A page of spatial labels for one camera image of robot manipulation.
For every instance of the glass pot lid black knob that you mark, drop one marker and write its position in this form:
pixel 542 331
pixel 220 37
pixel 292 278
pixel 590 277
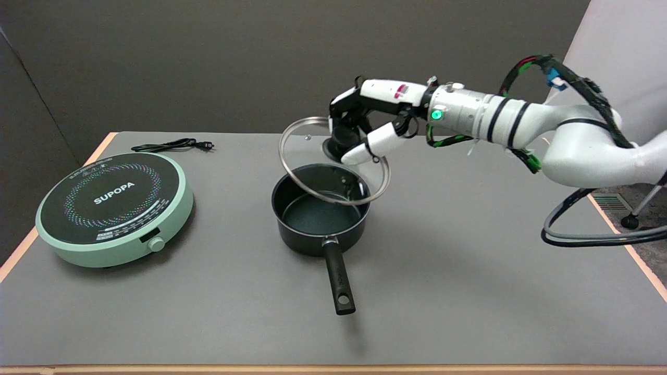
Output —
pixel 307 156

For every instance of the green SUPOPA induction cooker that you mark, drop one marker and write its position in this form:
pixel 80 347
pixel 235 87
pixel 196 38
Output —
pixel 112 208

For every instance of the metal leg with black caster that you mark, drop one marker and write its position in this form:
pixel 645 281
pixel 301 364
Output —
pixel 629 222

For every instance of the floor vent grille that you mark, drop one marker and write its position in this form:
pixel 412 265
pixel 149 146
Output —
pixel 609 202

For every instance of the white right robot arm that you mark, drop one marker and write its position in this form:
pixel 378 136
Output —
pixel 573 151

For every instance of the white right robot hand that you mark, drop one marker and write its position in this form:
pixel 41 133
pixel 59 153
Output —
pixel 385 91

